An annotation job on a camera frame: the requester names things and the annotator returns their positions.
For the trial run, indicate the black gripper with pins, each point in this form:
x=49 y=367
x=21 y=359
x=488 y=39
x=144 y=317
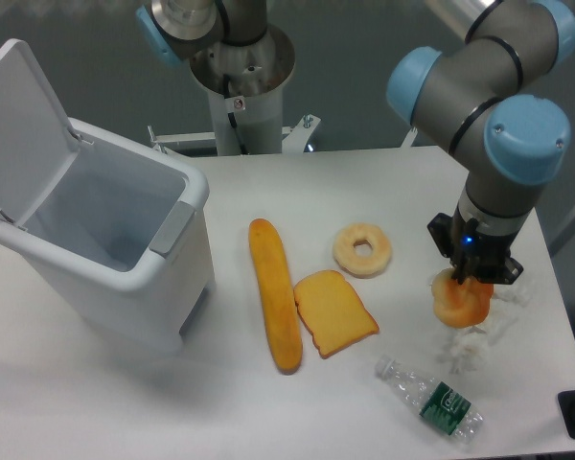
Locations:
x=472 y=253

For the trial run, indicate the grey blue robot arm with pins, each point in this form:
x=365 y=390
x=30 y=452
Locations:
x=472 y=105

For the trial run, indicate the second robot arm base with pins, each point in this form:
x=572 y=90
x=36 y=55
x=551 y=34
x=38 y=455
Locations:
x=231 y=47

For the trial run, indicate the white trash can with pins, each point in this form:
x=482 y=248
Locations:
x=122 y=238

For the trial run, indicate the white trash can lid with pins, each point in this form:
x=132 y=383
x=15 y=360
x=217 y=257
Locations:
x=37 y=141

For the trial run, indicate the crumpled white tissue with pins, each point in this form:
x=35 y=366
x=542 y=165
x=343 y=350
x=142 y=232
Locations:
x=469 y=349

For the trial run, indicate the clear plastic water bottle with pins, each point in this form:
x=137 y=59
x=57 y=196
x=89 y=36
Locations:
x=431 y=399

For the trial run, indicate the toast slice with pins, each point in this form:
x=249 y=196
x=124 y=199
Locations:
x=332 y=312

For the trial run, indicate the long baguette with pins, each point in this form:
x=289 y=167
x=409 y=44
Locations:
x=281 y=320

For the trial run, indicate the ring donut bread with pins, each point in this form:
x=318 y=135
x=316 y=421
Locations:
x=362 y=249

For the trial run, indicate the white metal frame bracket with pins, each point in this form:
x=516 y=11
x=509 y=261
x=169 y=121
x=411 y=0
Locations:
x=292 y=140

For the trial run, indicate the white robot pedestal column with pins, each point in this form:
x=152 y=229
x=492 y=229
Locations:
x=262 y=114

